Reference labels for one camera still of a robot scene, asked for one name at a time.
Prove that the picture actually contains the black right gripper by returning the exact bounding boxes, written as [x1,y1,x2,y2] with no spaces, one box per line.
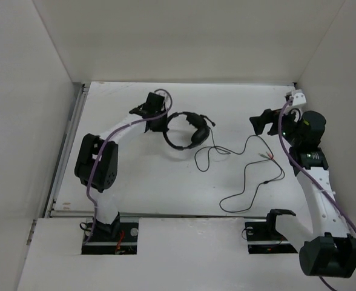
[249,104,302,147]

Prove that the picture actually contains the black headphone cable with plugs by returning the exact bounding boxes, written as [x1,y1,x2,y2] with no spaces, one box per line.
[194,133,285,214]

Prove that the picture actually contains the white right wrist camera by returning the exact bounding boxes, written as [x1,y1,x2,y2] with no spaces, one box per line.
[285,89,307,108]

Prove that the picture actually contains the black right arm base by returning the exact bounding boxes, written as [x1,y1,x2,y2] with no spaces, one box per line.
[242,221,297,255]

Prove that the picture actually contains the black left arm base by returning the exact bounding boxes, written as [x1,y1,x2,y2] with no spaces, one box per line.
[79,216,139,255]

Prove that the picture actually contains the black headphones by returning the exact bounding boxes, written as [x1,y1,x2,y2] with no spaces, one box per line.
[162,112,216,151]

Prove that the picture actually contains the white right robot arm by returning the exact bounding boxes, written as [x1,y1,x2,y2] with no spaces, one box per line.
[249,109,356,278]

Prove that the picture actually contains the aluminium table edge rail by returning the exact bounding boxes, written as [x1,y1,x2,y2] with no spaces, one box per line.
[39,82,91,218]

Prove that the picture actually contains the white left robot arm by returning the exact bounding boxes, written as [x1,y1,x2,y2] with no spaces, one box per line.
[74,89,173,243]

